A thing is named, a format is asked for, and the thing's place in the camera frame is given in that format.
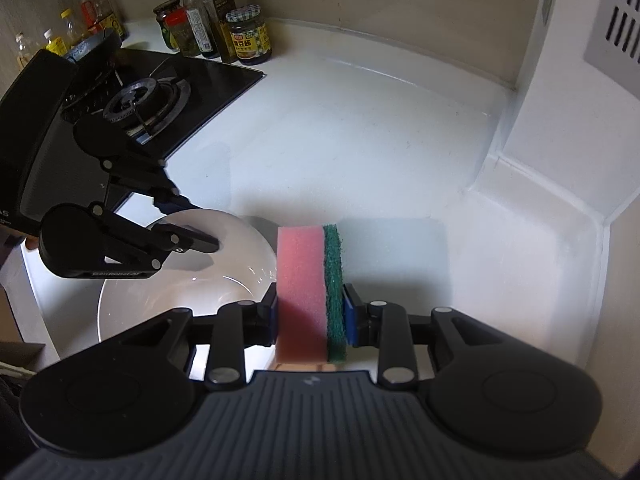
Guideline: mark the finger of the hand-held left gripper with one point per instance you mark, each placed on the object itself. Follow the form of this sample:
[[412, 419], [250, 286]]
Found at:
[[150, 180], [180, 242]]

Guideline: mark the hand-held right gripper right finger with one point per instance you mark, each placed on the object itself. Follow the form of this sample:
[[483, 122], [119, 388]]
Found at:
[[350, 317]]

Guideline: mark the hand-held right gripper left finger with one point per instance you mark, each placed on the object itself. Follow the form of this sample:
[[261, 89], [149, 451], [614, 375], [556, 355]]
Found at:
[[260, 325]]

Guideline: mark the pink and green sponge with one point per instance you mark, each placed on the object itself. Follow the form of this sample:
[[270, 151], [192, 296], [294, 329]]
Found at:
[[300, 290]]

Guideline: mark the white patterned bowl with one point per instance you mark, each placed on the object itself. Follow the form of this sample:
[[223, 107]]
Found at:
[[225, 280]]

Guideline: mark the gas burner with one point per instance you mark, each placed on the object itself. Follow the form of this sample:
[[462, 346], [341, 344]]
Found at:
[[150, 102]]

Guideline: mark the small clear bottle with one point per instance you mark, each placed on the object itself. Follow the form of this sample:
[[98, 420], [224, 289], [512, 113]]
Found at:
[[23, 50]]

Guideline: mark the black pan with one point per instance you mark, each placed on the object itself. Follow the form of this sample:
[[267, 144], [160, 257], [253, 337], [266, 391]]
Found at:
[[95, 55]]

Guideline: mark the black glass gas hob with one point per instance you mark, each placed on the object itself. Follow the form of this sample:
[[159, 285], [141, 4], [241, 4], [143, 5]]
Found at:
[[220, 80]]

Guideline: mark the dark bottle with yellow label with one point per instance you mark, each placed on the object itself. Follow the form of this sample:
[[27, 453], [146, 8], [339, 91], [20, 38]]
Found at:
[[112, 25]]

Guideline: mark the red lid jar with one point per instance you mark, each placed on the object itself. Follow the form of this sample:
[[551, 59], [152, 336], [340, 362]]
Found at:
[[177, 30]]

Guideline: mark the clear bottle with yellow cap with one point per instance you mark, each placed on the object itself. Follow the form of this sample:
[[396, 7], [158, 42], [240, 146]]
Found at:
[[197, 20]]

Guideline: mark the dark lid green jar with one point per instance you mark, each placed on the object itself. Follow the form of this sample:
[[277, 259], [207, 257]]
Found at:
[[162, 12]]

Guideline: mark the yellow label jar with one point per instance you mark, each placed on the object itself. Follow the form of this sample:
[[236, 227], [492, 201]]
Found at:
[[249, 37]]

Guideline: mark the dark oil bottle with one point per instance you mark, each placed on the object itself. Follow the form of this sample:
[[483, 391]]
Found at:
[[220, 15]]

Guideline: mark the grey vent grille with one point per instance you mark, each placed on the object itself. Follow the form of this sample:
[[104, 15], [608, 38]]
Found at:
[[615, 20]]

